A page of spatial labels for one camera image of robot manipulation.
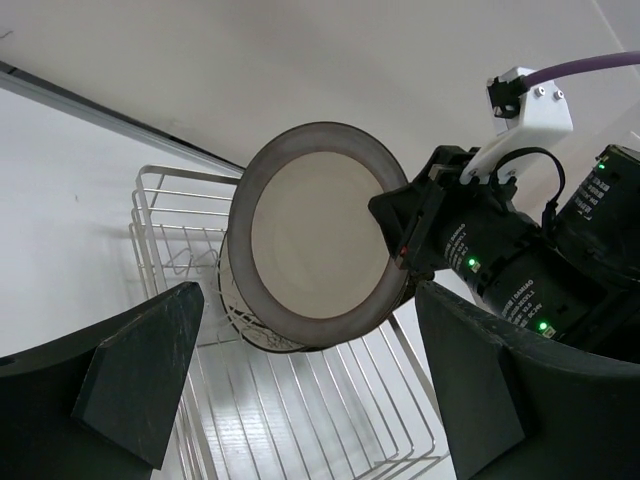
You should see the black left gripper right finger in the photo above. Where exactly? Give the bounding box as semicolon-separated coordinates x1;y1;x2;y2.
415;282;639;479

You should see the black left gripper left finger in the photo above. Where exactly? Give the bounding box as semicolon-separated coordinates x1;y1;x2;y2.
1;282;204;470

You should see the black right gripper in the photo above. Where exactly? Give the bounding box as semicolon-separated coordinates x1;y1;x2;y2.
368;145;520;280

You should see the beige plate with brown rim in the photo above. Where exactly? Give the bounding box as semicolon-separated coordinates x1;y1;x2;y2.
227;122;408;348

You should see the beige plate with tree pattern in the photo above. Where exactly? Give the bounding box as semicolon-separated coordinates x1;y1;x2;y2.
217;238;317;354

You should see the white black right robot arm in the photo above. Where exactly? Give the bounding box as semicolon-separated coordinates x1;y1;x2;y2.
368;145;639;363

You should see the silver wire dish rack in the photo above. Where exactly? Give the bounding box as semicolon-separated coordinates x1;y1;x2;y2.
129;165;449;479

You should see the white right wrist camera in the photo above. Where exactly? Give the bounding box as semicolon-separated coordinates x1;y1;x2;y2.
460;80;573;185

